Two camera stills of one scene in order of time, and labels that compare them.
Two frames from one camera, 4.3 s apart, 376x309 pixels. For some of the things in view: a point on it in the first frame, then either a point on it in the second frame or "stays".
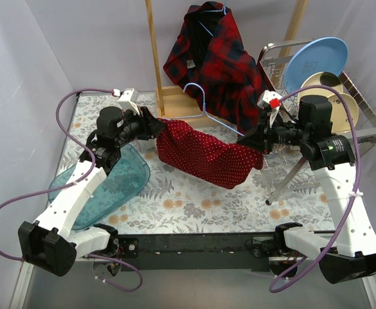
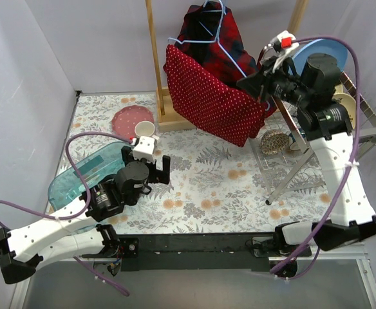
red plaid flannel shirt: x=210 y=61 stays
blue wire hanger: x=223 y=9 → x=218 y=29
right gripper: x=266 y=138 → x=262 y=87
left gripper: x=147 y=123 → x=156 y=170
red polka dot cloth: x=209 y=157 → x=206 y=103
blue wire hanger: x=204 y=112 → x=216 y=40
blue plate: x=324 y=54 stays
